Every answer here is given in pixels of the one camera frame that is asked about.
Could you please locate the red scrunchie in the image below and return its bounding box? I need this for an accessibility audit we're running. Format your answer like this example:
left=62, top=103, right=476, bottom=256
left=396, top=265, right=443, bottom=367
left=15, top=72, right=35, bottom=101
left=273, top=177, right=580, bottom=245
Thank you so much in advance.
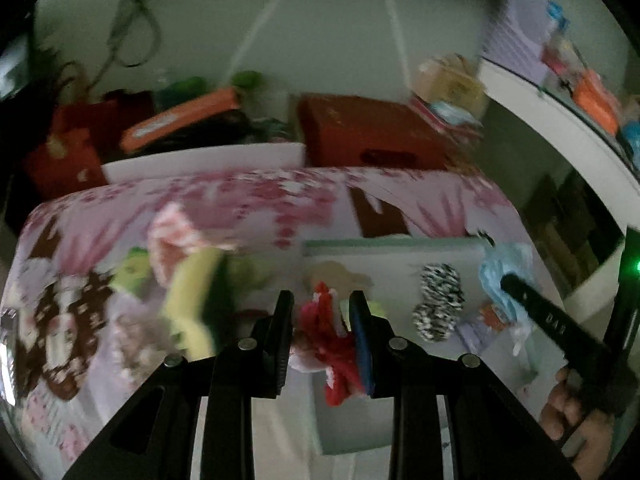
left=288, top=282, right=363, bottom=406

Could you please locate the leopard print scrunchie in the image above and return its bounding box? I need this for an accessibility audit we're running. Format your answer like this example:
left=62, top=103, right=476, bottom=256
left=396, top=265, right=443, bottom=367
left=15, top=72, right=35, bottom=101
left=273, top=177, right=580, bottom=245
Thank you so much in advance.
left=412, top=263, right=464, bottom=342

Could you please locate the yellow green sponge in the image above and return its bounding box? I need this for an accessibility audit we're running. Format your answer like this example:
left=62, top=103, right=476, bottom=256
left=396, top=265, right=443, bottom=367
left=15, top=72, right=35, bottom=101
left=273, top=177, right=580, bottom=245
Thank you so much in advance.
left=160, top=247, right=238, bottom=362

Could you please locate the beige round sponge puff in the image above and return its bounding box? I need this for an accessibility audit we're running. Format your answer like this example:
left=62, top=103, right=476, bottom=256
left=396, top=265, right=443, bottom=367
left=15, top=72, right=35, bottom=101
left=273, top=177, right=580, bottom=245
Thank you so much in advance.
left=303, top=260, right=373, bottom=302

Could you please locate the teal white shallow box tray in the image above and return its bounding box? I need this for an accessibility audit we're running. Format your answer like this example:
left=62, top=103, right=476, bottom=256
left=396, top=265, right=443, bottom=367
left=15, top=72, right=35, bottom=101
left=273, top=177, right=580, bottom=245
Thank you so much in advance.
left=299, top=236, right=551, bottom=456

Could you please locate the blue face mask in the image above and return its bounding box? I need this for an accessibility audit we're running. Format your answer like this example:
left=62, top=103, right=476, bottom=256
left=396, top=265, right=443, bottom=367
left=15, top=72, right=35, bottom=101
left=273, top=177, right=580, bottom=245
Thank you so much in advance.
left=478, top=243, right=536, bottom=356

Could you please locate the pink white floral scrunchie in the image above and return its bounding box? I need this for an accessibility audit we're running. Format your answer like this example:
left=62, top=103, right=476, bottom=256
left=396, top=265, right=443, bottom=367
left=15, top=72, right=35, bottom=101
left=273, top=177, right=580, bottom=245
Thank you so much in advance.
left=111, top=314, right=172, bottom=390

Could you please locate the pink white chevron towel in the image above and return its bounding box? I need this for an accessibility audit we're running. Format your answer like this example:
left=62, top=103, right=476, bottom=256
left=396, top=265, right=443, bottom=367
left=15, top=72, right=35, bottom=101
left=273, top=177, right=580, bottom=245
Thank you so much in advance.
left=146, top=202, right=240, bottom=288

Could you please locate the purple baby wipes pack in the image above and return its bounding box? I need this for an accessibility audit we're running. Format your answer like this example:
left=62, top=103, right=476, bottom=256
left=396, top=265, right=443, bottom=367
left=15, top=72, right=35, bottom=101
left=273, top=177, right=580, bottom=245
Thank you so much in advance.
left=456, top=302, right=510, bottom=354

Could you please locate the person right hand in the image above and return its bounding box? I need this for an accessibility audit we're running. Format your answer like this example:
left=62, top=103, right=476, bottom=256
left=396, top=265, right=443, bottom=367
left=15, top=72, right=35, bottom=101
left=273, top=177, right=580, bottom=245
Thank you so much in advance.
left=539, top=367, right=614, bottom=479

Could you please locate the white round table edge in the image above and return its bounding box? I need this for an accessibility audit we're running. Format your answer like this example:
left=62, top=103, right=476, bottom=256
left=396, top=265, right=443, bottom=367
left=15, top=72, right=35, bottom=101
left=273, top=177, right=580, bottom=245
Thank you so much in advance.
left=477, top=58, right=639, bottom=322

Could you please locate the green tissue pack far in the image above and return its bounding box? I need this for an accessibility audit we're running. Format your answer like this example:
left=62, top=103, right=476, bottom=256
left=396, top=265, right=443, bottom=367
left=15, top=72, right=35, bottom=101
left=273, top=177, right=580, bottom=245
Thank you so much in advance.
left=110, top=247, right=152, bottom=298

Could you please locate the cartoon printed bed sheet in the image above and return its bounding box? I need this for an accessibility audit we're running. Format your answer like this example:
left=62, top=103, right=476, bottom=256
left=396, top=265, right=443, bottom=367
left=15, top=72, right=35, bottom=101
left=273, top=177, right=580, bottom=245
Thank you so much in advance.
left=1, top=168, right=530, bottom=479

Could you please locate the red patterned tin box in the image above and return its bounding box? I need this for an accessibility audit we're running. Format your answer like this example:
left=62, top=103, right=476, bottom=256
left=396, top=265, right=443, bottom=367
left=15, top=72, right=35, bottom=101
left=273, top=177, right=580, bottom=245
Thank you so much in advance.
left=408, top=96, right=484, bottom=150

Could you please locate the red cardboard box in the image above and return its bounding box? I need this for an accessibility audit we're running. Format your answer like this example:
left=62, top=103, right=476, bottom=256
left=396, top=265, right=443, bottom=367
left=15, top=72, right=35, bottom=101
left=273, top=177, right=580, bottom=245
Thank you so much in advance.
left=296, top=94, right=470, bottom=170

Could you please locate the black smartphone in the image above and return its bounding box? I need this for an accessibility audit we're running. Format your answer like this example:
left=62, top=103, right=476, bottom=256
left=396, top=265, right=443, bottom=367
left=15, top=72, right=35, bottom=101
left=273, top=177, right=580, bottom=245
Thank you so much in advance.
left=0, top=309, right=16, bottom=406

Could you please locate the orange black box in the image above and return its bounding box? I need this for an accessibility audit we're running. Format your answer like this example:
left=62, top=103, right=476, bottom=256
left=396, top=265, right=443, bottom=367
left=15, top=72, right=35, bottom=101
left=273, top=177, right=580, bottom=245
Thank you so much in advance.
left=120, top=88, right=250, bottom=156

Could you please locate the blue wipes pack on tin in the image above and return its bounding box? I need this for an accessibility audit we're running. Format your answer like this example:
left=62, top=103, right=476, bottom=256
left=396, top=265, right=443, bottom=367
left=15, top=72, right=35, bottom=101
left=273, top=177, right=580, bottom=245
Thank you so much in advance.
left=428, top=101, right=480, bottom=126

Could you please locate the red tote bag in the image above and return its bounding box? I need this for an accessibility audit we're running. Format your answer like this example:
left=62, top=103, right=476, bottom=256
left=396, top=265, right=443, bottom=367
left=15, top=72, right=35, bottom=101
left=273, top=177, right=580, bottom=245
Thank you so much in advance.
left=27, top=62, right=156, bottom=198

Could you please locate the green dumbbell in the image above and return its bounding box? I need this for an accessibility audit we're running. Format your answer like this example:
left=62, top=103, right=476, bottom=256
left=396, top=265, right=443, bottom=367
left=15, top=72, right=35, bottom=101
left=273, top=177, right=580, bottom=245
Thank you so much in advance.
left=154, top=70, right=264, bottom=110

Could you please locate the purple calendar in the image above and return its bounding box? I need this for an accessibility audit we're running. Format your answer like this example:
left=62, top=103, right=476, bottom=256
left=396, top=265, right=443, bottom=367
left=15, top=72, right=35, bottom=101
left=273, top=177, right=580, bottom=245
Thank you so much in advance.
left=480, top=0, right=565, bottom=86

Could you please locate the yellow gift box with handle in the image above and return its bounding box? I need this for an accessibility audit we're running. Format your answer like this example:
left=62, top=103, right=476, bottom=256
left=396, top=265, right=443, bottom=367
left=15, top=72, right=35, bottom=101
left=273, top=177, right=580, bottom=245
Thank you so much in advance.
left=412, top=54, right=488, bottom=119

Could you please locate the black wall cable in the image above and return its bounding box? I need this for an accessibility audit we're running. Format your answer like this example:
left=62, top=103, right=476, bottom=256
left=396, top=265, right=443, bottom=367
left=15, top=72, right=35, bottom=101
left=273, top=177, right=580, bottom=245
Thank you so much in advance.
left=89, top=0, right=164, bottom=91

